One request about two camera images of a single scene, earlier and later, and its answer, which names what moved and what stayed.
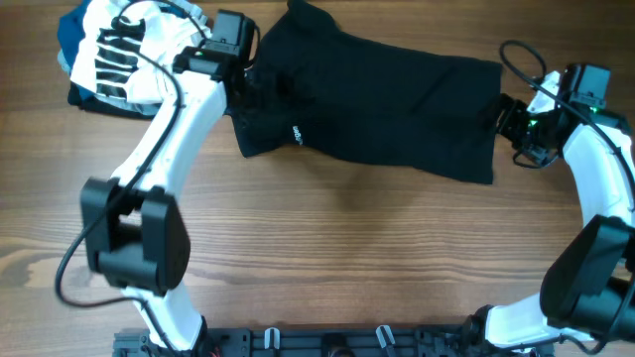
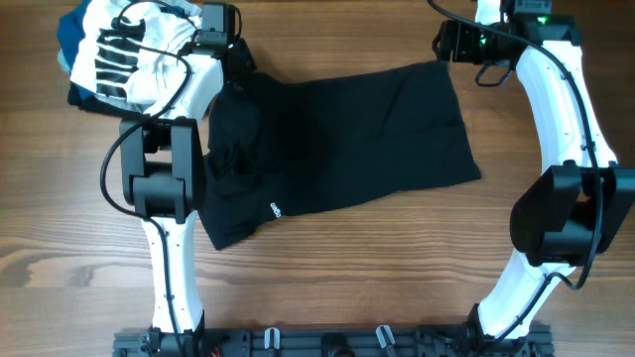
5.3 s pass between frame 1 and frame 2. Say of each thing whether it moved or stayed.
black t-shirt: moved
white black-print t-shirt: stayed
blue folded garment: stayed
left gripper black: moved
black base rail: stayed
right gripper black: moved
